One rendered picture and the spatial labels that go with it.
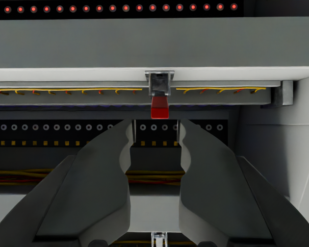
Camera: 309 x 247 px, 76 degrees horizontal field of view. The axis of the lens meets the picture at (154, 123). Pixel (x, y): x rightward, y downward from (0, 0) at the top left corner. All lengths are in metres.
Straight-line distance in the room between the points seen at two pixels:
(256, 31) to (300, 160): 0.15
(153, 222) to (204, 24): 0.23
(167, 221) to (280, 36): 0.23
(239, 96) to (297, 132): 0.08
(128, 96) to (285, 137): 0.21
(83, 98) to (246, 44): 0.19
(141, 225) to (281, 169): 0.19
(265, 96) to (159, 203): 0.18
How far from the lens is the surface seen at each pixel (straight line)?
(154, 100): 0.15
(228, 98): 0.26
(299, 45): 0.23
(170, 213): 0.27
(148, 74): 0.19
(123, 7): 0.35
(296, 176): 0.29
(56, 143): 0.42
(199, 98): 0.25
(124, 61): 0.19
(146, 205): 0.27
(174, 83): 0.23
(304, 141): 0.27
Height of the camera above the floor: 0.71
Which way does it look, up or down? 21 degrees up
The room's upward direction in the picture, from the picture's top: 180 degrees clockwise
